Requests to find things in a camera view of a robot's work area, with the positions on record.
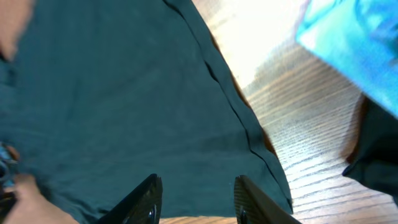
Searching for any black t-shirt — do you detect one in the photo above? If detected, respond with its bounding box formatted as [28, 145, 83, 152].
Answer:
[1, 0, 292, 223]

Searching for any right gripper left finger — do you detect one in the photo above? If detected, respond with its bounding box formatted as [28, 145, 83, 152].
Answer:
[96, 174, 163, 224]

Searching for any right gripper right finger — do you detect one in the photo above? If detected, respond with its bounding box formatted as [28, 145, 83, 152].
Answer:
[234, 175, 301, 224]

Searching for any light blue t-shirt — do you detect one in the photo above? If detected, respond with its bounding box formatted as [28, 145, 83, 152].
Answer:
[296, 0, 397, 116]

